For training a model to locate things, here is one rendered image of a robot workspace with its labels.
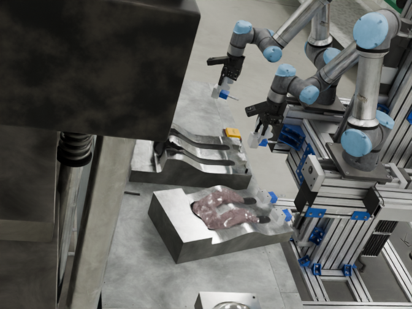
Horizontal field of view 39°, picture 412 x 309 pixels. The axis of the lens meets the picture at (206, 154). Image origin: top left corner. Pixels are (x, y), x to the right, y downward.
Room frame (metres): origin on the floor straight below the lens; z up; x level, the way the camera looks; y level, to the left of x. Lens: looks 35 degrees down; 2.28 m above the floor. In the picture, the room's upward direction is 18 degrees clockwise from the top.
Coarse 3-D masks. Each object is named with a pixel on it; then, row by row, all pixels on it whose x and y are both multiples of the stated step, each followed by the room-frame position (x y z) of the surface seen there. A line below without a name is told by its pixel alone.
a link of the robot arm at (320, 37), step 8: (328, 8) 2.62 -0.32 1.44; (320, 16) 2.61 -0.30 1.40; (328, 16) 2.63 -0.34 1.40; (312, 24) 2.64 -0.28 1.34; (320, 24) 2.62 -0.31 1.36; (328, 24) 2.64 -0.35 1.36; (312, 32) 2.65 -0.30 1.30; (320, 32) 2.62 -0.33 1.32; (328, 32) 2.65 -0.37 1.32; (312, 40) 2.64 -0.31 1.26; (320, 40) 2.63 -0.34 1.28; (328, 40) 2.64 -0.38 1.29; (304, 48) 2.71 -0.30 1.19; (312, 48) 2.63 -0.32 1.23; (320, 48) 2.62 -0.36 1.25; (312, 56) 2.63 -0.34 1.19
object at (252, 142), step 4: (252, 132) 2.18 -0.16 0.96; (256, 132) 2.19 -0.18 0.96; (252, 136) 2.15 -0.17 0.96; (256, 136) 2.16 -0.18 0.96; (248, 140) 2.17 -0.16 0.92; (252, 140) 2.14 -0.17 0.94; (256, 140) 2.15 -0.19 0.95; (264, 140) 2.17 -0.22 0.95; (268, 140) 2.19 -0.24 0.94; (248, 144) 2.16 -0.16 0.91; (252, 144) 2.14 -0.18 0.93; (256, 144) 2.15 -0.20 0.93; (260, 144) 2.16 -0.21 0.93; (264, 144) 2.17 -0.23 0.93; (256, 148) 2.15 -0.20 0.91
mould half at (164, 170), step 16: (176, 128) 2.07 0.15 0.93; (144, 144) 1.98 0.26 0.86; (224, 144) 2.13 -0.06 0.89; (240, 144) 2.17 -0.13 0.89; (144, 160) 1.88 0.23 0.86; (160, 160) 1.89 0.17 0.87; (176, 160) 1.85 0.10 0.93; (192, 160) 1.92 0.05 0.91; (128, 176) 1.82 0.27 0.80; (144, 176) 1.81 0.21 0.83; (160, 176) 1.84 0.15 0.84; (176, 176) 1.86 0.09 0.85; (192, 176) 1.88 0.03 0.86; (208, 176) 1.91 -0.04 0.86; (224, 176) 1.93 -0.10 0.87; (240, 176) 1.95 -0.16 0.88
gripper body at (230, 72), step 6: (228, 54) 2.46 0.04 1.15; (234, 60) 2.47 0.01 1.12; (240, 60) 2.46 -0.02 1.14; (228, 66) 2.46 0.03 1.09; (234, 66) 2.47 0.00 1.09; (240, 66) 2.46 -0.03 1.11; (228, 72) 2.46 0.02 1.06; (234, 72) 2.45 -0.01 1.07; (240, 72) 2.52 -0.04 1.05; (234, 78) 2.45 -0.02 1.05
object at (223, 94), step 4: (216, 84) 2.51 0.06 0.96; (216, 88) 2.47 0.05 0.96; (212, 92) 2.47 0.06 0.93; (216, 92) 2.46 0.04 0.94; (220, 92) 2.47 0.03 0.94; (224, 92) 2.48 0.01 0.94; (228, 92) 2.49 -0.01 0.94; (212, 96) 2.47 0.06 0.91; (216, 96) 2.46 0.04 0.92; (220, 96) 2.47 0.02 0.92; (224, 96) 2.46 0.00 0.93; (228, 96) 2.48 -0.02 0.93; (232, 96) 2.48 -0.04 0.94; (236, 100) 2.47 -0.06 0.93
